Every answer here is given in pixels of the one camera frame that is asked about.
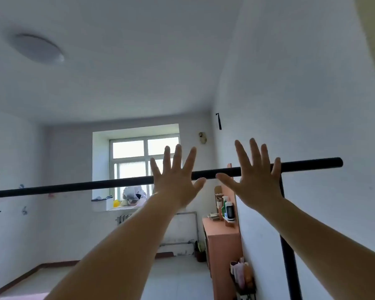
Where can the person's left little finger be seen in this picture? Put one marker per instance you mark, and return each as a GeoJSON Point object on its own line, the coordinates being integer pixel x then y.
{"type": "Point", "coordinates": [155, 168]}

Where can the white plastic bag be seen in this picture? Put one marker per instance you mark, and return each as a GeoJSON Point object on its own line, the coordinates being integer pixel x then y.
{"type": "Point", "coordinates": [133, 193]}

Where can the person's left thumb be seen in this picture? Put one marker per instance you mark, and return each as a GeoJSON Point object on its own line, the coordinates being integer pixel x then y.
{"type": "Point", "coordinates": [198, 183]}

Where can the white framed window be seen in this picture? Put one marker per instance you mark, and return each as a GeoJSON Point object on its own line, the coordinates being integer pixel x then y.
{"type": "Point", "coordinates": [131, 165]}

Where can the person's right thumb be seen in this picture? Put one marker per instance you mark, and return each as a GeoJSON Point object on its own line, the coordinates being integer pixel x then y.
{"type": "Point", "coordinates": [227, 181]}

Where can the black wall hook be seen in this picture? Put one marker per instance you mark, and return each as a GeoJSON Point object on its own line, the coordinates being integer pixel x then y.
{"type": "Point", "coordinates": [219, 121]}

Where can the person's right middle finger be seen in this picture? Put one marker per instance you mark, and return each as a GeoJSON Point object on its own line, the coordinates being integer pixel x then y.
{"type": "Point", "coordinates": [255, 154]}

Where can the person's right hand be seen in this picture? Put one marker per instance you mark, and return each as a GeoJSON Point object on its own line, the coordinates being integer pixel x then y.
{"type": "Point", "coordinates": [253, 187]}

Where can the person's left hand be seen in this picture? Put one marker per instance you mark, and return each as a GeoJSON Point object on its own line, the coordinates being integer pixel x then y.
{"type": "Point", "coordinates": [172, 185]}

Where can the round wall fixture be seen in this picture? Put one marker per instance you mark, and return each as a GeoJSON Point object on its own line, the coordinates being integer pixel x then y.
{"type": "Point", "coordinates": [202, 137]}

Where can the person's right little finger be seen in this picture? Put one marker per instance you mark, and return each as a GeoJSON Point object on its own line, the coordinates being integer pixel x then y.
{"type": "Point", "coordinates": [276, 170]}

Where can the black basket of bottles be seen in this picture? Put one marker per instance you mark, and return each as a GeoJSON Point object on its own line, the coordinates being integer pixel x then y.
{"type": "Point", "coordinates": [242, 278]}

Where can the white heating pipe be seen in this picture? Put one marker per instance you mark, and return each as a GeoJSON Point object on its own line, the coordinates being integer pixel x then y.
{"type": "Point", "coordinates": [187, 228]}

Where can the round white ceiling lamp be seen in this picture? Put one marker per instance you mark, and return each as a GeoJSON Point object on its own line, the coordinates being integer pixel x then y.
{"type": "Point", "coordinates": [37, 48]}

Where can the yellow object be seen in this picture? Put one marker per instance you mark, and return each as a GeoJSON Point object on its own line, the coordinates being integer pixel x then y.
{"type": "Point", "coordinates": [116, 203]}

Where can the black clothes rack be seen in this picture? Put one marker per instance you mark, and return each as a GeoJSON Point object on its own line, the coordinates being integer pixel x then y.
{"type": "Point", "coordinates": [81, 185]}

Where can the green spray bottle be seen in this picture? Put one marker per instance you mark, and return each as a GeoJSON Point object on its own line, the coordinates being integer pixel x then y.
{"type": "Point", "coordinates": [224, 207]}

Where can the person's left middle finger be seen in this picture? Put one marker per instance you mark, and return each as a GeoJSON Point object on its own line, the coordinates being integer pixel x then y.
{"type": "Point", "coordinates": [177, 157]}

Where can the dark cloth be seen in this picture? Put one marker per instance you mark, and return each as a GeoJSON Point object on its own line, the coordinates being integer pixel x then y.
{"type": "Point", "coordinates": [101, 199]}

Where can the dark waste bin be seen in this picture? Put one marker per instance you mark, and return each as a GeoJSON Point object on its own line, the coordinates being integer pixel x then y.
{"type": "Point", "coordinates": [200, 253]}

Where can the person's left forearm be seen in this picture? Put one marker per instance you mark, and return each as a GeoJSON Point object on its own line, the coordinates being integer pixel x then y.
{"type": "Point", "coordinates": [118, 256]}

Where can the person's right forearm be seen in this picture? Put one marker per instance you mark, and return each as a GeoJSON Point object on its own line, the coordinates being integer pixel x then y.
{"type": "Point", "coordinates": [334, 249]}

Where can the orange wooden cabinet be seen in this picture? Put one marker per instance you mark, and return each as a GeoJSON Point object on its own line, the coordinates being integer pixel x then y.
{"type": "Point", "coordinates": [222, 246]}

